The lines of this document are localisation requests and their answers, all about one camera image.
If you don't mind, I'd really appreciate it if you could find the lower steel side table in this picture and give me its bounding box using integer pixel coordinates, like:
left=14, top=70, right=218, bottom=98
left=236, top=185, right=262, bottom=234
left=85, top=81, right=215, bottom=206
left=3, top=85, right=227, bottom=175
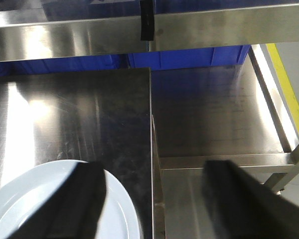
left=152, top=44, right=299, bottom=239

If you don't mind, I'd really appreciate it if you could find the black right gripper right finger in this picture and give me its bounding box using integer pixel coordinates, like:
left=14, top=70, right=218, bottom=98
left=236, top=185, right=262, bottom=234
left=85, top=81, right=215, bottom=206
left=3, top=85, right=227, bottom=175
left=202, top=160, right=299, bottom=239

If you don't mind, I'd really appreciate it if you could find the blue plastic crate right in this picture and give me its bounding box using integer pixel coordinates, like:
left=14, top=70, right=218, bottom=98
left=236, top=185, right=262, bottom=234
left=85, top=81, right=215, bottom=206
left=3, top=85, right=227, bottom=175
left=128, top=45, right=250, bottom=71

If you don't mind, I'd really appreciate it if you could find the black tape strip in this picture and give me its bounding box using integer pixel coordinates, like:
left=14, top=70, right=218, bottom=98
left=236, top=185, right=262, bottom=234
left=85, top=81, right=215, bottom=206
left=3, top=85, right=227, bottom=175
left=140, top=0, right=154, bottom=41

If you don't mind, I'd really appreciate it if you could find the light blue plate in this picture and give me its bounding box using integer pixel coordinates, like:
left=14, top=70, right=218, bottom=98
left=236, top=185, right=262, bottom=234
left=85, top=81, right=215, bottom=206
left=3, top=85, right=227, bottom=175
left=0, top=160, right=142, bottom=239

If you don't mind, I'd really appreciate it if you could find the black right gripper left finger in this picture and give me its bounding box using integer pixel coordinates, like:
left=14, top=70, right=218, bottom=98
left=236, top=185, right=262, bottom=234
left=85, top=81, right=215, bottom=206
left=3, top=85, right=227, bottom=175
left=9, top=162, right=107, bottom=239

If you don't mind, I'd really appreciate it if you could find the stainless steel shelf rail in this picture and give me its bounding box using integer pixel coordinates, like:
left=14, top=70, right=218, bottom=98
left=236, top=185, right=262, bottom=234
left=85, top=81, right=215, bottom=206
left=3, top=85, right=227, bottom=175
left=0, top=0, right=299, bottom=62

